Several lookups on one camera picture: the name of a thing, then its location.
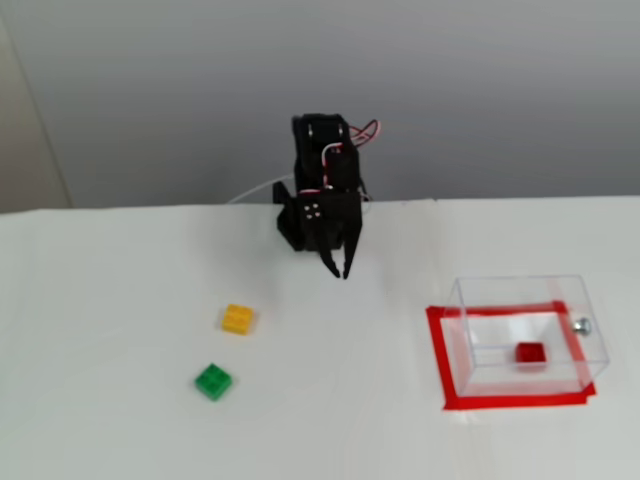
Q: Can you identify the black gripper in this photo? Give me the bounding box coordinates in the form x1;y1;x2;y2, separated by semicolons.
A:
297;148;363;280

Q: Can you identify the red lego brick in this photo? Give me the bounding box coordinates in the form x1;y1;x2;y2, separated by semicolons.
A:
514;341;547;372

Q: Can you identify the yellow lego brick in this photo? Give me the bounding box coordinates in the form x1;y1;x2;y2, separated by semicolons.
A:
220;303;255;336

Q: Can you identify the green lego brick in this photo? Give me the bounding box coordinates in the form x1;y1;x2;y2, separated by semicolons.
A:
193;362;236;403

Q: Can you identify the transparent plastic box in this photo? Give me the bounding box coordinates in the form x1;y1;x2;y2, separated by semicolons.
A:
442;273;611;399

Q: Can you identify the black table clamp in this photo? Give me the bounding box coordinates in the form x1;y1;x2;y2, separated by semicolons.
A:
272;180;294;212

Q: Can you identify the red white gripper servo wire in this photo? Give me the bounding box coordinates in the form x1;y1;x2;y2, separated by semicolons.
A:
299;143;344;197

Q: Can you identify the white cable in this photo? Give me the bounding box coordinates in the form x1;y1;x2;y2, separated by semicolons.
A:
224;173;296;204

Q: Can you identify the red white wrist wire loop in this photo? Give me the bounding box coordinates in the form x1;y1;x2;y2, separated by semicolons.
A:
349;119;384;149

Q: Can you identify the red tape frame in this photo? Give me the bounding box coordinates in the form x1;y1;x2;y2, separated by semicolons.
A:
424;300;598;413

